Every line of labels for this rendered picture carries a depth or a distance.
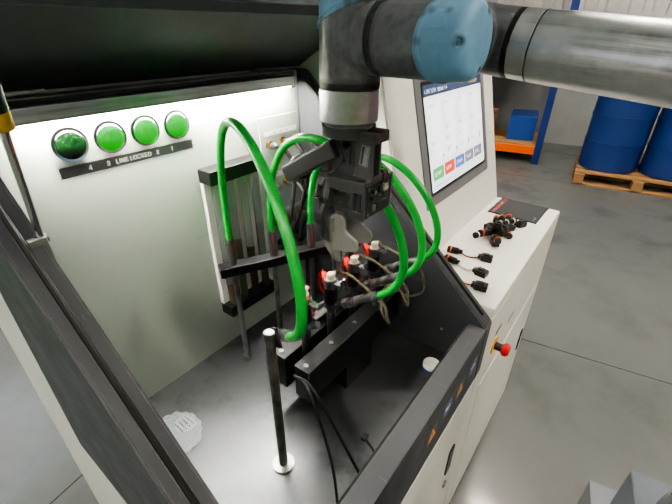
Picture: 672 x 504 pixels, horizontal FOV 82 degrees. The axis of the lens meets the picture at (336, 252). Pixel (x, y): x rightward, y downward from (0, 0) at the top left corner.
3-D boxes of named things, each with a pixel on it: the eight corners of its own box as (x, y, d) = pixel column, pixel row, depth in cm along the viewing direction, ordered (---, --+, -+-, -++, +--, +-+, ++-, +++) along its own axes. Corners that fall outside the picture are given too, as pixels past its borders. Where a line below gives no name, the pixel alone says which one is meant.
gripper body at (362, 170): (361, 228, 51) (364, 135, 45) (311, 211, 56) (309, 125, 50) (391, 209, 56) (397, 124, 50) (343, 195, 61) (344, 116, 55)
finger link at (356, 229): (364, 270, 59) (366, 214, 55) (333, 257, 62) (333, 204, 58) (375, 261, 62) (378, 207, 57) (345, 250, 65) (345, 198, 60)
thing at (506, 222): (505, 254, 110) (509, 236, 107) (468, 243, 115) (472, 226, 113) (527, 226, 125) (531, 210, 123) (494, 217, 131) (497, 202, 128)
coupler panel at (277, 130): (278, 246, 99) (268, 120, 84) (269, 242, 101) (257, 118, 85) (311, 228, 108) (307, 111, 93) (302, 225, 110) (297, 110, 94)
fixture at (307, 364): (311, 426, 79) (308, 373, 71) (276, 401, 84) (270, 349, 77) (395, 335, 102) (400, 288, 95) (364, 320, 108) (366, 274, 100)
